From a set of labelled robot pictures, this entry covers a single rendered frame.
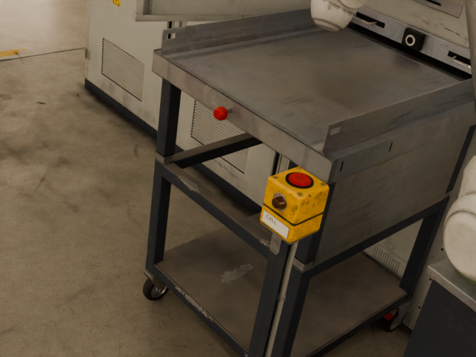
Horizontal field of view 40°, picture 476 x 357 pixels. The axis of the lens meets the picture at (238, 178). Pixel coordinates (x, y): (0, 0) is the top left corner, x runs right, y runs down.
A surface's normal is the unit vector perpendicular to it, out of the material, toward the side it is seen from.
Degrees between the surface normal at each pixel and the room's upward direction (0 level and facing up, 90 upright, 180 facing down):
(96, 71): 90
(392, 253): 90
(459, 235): 95
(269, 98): 0
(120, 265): 0
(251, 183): 90
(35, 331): 0
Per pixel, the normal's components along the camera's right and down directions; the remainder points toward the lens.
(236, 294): 0.14, -0.84
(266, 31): 0.66, 0.47
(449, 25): -0.73, 0.26
